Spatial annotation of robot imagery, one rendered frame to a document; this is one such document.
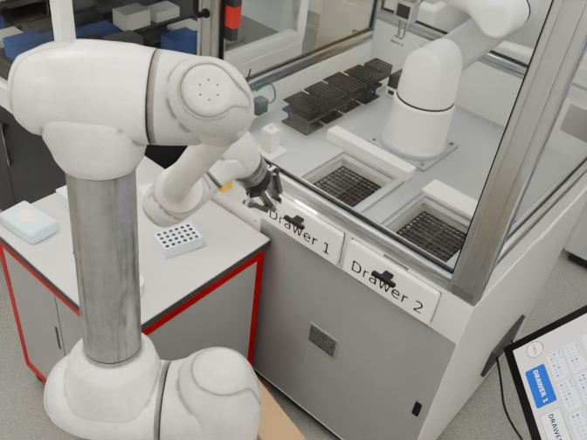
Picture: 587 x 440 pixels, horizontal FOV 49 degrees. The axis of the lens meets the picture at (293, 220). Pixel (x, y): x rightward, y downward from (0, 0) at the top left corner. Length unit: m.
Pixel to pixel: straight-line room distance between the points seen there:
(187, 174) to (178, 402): 0.42
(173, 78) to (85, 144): 0.16
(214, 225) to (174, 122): 1.20
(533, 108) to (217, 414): 0.85
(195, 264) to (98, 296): 0.86
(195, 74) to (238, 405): 0.61
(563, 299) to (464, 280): 1.72
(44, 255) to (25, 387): 0.79
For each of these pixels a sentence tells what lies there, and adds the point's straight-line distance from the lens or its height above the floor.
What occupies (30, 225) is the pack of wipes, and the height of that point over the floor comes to 0.80.
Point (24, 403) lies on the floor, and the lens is 2.60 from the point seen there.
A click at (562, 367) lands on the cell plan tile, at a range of 1.50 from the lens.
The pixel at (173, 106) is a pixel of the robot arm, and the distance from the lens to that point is 0.84.
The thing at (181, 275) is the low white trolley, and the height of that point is 0.76.
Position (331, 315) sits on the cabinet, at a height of 0.60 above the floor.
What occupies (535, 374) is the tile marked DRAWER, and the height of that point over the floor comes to 1.00.
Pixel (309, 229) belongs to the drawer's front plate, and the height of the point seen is 0.89.
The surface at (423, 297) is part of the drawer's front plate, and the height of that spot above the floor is 0.90.
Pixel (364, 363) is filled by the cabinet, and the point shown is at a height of 0.50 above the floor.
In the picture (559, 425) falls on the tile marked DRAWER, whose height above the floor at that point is 1.01.
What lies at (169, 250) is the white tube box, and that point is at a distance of 1.92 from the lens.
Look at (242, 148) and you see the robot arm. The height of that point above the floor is 1.31.
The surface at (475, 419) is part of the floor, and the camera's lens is 2.69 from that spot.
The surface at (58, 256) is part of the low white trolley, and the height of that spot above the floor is 0.76.
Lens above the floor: 2.08
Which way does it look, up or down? 39 degrees down
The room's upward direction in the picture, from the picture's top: 8 degrees clockwise
